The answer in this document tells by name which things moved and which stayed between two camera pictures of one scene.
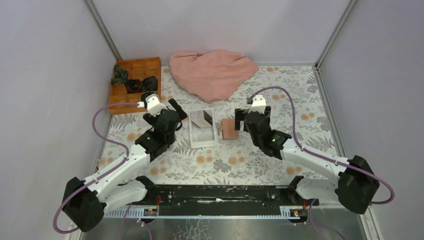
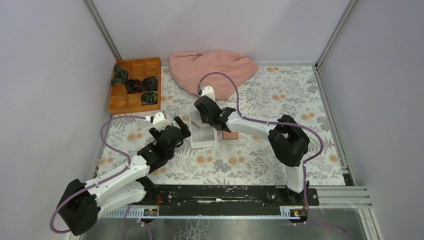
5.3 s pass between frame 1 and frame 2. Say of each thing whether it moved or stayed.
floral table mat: stayed
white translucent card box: stayed
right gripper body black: moved
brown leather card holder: stayed
